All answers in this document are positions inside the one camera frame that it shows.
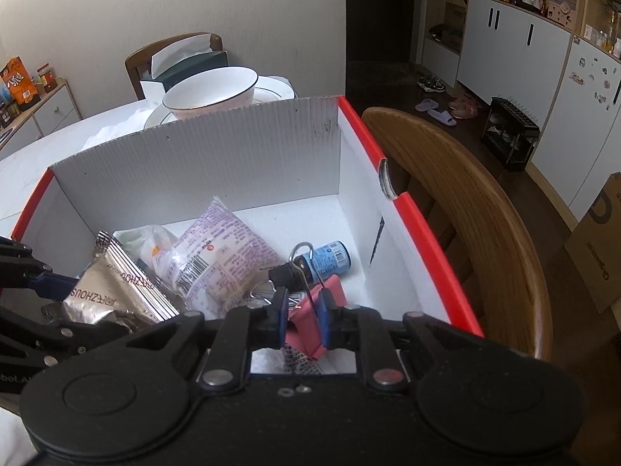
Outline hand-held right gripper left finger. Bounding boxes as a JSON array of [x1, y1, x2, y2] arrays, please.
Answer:
[[125, 286, 290, 394]]

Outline orange snack bag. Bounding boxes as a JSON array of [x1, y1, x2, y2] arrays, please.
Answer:
[[0, 56, 40, 108]]

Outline clear purple printed snack packet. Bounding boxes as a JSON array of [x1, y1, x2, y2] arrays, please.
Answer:
[[155, 196, 283, 318]]

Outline light bentwood chair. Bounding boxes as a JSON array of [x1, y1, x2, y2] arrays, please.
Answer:
[[361, 107, 554, 362]]

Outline dark wooden chair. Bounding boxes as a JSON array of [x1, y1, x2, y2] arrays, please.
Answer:
[[125, 32, 224, 100]]

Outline white and green tissue box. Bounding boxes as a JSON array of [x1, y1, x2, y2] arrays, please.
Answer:
[[140, 34, 229, 100]]

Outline red cardboard box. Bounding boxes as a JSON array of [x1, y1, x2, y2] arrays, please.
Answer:
[[10, 96, 486, 379]]

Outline small clear plastic packet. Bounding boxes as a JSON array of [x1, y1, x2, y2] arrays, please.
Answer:
[[113, 224, 180, 277]]

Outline silver foil snack packet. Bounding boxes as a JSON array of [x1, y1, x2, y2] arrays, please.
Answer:
[[41, 232, 180, 331]]

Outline white fridge with magnets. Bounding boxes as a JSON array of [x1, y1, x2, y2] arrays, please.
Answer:
[[529, 36, 621, 219]]

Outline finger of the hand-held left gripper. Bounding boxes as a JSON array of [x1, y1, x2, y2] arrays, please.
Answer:
[[0, 303, 135, 368], [0, 237, 81, 302]]

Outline dark door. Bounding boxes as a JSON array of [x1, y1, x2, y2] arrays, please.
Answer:
[[345, 0, 417, 64]]

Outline white paper napkins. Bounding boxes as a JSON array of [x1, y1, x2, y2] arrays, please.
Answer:
[[82, 107, 161, 152]]

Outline large pink binder clip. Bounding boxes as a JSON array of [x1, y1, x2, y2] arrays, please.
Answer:
[[286, 242, 347, 361]]

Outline white cabinet with black handles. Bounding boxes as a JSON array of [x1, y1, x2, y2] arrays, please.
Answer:
[[456, 0, 573, 122]]

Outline white and wood sideboard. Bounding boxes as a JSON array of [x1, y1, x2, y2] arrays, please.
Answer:
[[0, 78, 82, 156]]

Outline red sauce jars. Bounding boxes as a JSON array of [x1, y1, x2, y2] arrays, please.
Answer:
[[36, 63, 58, 93]]

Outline brown cardboard box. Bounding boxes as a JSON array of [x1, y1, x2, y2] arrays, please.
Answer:
[[564, 172, 621, 314]]

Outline pink slippers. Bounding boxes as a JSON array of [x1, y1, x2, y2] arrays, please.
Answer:
[[449, 97, 479, 120]]

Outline small bottle with blue label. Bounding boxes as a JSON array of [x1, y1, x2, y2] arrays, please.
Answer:
[[269, 241, 351, 285]]

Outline black shoe rack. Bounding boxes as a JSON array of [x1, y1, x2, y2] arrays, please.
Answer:
[[481, 97, 540, 172]]

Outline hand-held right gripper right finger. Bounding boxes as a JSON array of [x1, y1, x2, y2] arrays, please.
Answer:
[[317, 289, 486, 391]]

